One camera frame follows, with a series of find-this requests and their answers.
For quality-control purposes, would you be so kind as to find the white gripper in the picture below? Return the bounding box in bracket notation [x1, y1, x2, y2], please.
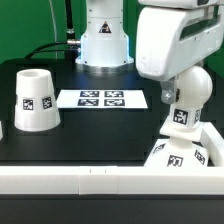
[136, 5, 224, 104]

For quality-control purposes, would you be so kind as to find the white lamp bulb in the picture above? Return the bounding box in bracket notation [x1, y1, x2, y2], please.
[169, 66, 213, 131]

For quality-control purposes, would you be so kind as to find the white lamp base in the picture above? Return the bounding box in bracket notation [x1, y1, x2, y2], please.
[144, 120, 209, 168]

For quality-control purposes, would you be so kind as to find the white lamp shade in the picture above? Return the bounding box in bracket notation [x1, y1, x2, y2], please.
[14, 69, 60, 132]

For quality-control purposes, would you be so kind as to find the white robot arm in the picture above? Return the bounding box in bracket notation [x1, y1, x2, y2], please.
[76, 0, 224, 104]

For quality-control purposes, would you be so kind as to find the white marker sheet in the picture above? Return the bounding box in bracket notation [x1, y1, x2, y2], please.
[57, 90, 148, 109]

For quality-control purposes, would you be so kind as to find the black cable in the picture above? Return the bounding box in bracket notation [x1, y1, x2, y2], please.
[24, 0, 82, 60]

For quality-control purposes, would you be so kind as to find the white fence wall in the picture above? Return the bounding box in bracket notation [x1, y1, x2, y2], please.
[0, 122, 224, 195]

